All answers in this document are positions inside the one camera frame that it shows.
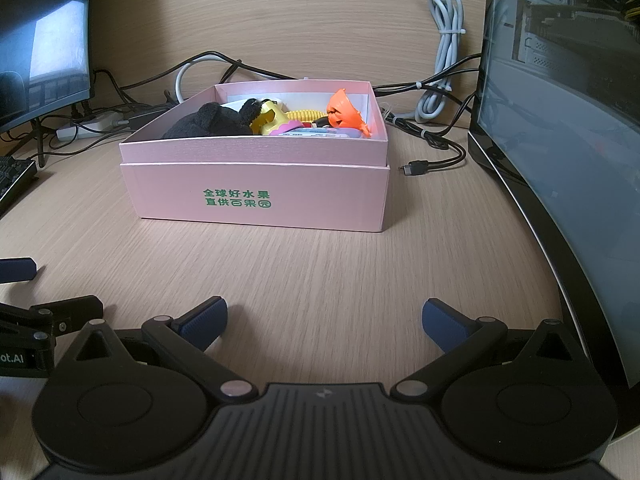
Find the wooden desktop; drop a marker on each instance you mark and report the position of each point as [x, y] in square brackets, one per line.
[300, 270]

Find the black plush toy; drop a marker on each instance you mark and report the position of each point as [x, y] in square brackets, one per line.
[210, 120]

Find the pink cardboard box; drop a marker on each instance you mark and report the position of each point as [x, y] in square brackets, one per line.
[250, 180]

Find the black keyboard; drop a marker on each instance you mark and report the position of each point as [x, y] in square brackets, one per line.
[12, 180]

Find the orange toy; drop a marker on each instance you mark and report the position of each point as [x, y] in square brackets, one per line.
[342, 107]

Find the black power adapter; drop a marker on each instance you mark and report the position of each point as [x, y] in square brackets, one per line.
[145, 117]

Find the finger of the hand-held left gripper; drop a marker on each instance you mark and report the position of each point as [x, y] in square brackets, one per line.
[75, 310]
[17, 270]

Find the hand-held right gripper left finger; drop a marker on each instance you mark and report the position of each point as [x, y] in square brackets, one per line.
[205, 322]

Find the black computer monitor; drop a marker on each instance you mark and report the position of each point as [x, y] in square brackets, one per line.
[45, 35]

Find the glass sided computer case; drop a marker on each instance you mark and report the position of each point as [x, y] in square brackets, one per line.
[550, 110]

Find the white power strip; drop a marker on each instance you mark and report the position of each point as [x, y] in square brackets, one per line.
[90, 127]

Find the blue white card packet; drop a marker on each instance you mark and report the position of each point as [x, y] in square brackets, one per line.
[315, 132]

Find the yellow corn toy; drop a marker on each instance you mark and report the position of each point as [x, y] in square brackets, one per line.
[305, 114]

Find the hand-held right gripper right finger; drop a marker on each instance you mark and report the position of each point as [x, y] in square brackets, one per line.
[442, 325]

